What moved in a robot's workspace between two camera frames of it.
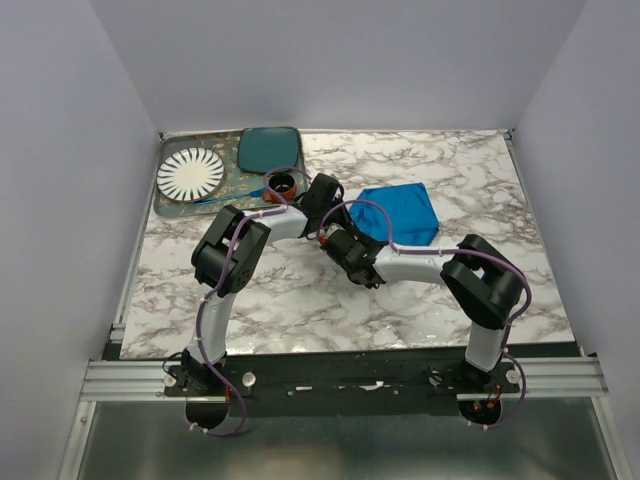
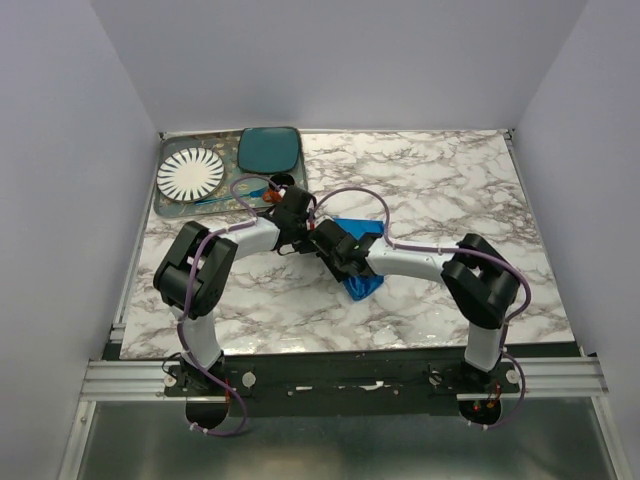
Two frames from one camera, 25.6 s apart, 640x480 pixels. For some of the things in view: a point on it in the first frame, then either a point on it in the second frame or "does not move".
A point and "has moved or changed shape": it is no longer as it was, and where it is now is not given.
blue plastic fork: (257, 193) does not move
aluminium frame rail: (125, 380) does not move
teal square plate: (262, 149) does not move
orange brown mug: (283, 184) does not move
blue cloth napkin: (411, 209) has moved or changed shape
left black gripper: (345, 218) → (303, 247)
